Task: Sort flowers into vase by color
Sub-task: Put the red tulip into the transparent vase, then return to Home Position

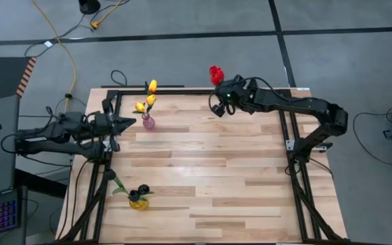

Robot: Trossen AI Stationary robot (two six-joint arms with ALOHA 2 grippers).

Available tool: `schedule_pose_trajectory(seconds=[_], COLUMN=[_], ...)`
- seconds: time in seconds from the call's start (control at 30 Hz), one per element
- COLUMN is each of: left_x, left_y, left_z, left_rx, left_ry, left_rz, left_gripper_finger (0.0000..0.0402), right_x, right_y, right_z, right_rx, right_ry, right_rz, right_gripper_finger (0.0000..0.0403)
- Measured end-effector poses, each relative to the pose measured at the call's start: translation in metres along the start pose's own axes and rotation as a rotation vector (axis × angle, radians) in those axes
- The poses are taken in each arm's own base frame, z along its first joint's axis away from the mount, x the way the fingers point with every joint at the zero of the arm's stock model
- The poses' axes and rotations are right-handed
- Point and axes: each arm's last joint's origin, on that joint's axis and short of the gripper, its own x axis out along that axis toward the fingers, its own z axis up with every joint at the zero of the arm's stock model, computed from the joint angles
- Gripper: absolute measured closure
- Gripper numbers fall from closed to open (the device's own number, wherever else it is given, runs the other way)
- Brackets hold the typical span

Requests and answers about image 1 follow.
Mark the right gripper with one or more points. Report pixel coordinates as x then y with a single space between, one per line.
237 97

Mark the black stand base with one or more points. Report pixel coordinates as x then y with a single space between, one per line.
88 6

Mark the white paper tag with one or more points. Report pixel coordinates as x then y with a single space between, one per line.
48 44

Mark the pile of artificial tulips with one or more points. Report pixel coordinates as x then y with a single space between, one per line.
216 81

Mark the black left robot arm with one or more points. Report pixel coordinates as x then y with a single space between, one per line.
63 149

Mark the hazard-striped black floor mat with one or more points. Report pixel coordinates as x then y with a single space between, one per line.
2 78

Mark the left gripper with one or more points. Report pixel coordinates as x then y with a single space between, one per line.
104 126

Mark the black aluminium table frame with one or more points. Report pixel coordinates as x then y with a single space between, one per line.
182 92

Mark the amber glass vase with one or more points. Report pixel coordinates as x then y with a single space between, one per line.
139 204

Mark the pink glass vase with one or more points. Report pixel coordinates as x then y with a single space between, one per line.
148 122

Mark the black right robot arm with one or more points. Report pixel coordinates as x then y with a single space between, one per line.
301 103

